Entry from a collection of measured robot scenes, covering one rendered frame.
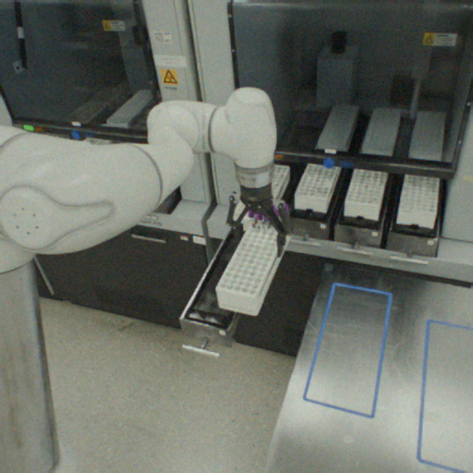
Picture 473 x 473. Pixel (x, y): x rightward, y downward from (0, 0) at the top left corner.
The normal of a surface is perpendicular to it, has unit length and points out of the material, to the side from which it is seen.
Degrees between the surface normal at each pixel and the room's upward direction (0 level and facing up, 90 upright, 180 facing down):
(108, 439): 0
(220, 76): 90
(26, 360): 85
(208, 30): 90
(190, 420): 0
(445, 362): 0
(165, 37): 90
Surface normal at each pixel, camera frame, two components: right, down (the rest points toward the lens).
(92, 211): 0.80, 0.20
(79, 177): 0.59, -0.43
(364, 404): -0.08, -0.75
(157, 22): -0.33, 0.64
